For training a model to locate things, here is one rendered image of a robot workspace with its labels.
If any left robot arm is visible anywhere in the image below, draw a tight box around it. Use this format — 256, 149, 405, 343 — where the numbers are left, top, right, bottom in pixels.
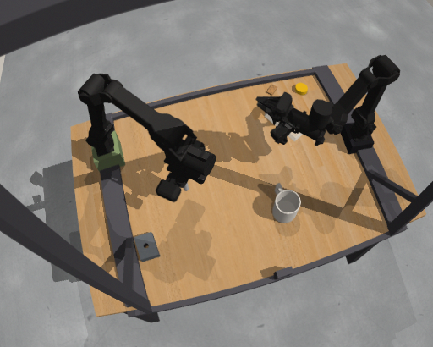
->
78, 74, 216, 184

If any yellow short cylinder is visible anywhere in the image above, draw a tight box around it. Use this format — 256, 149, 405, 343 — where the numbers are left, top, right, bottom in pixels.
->
295, 83, 308, 95

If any grey mug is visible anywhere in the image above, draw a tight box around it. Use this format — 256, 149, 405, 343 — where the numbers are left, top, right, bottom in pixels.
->
272, 183, 301, 223

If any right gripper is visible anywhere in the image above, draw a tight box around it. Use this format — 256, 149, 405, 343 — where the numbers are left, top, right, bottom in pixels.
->
256, 92, 309, 134

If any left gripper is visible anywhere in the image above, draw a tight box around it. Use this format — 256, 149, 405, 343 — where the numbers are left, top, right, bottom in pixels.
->
156, 140, 206, 202

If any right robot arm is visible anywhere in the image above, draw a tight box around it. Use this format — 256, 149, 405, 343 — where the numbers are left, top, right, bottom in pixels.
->
271, 55, 400, 146

